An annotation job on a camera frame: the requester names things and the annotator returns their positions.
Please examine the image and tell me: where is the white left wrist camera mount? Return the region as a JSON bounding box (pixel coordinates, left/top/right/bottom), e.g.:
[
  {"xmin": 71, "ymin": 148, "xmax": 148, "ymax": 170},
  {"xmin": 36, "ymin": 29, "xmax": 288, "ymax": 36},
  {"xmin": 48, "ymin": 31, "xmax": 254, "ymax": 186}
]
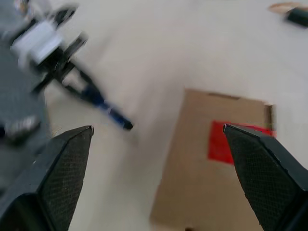
[{"xmin": 10, "ymin": 21, "xmax": 64, "ymax": 67}]

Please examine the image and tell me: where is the tan wire clothes hanger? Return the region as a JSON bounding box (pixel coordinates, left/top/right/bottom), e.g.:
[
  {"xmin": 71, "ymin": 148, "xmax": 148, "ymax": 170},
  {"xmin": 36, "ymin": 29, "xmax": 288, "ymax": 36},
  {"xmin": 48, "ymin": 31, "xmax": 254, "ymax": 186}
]
[{"xmin": 268, "ymin": 1, "xmax": 308, "ymax": 15}]

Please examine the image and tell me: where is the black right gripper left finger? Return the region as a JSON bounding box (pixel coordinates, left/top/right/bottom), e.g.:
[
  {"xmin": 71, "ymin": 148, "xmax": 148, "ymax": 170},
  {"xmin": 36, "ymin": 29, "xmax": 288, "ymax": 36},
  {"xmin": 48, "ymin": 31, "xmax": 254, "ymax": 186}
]
[{"xmin": 0, "ymin": 125, "xmax": 95, "ymax": 231}]

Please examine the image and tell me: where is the brown cardboard box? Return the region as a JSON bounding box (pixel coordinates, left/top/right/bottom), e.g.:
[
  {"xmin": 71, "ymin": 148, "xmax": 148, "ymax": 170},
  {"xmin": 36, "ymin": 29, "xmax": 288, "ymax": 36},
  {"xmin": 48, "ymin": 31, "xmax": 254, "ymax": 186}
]
[{"xmin": 149, "ymin": 88, "xmax": 277, "ymax": 231}]

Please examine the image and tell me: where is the blue pen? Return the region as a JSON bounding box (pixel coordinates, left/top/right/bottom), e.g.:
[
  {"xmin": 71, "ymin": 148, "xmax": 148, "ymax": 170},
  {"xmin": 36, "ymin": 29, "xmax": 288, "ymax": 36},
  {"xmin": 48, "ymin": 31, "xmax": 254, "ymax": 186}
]
[{"xmin": 81, "ymin": 86, "xmax": 134, "ymax": 131}]

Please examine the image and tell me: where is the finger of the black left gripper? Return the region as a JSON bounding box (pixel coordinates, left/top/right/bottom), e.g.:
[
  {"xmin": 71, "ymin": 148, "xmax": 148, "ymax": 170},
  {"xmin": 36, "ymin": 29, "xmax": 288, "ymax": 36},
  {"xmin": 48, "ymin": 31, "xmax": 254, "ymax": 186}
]
[
  {"xmin": 61, "ymin": 79, "xmax": 97, "ymax": 103},
  {"xmin": 69, "ymin": 63, "xmax": 98, "ymax": 92}
]

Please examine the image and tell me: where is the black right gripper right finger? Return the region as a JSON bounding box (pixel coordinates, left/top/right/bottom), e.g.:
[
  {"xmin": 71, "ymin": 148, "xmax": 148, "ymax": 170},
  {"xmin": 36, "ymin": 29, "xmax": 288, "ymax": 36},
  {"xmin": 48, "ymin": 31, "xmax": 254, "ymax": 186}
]
[{"xmin": 222, "ymin": 123, "xmax": 308, "ymax": 231}]

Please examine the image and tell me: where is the small black block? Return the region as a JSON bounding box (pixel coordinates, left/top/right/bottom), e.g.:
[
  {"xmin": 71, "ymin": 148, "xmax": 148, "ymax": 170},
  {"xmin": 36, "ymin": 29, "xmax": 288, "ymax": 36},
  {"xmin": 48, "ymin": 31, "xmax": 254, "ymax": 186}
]
[{"xmin": 285, "ymin": 7, "xmax": 308, "ymax": 28}]

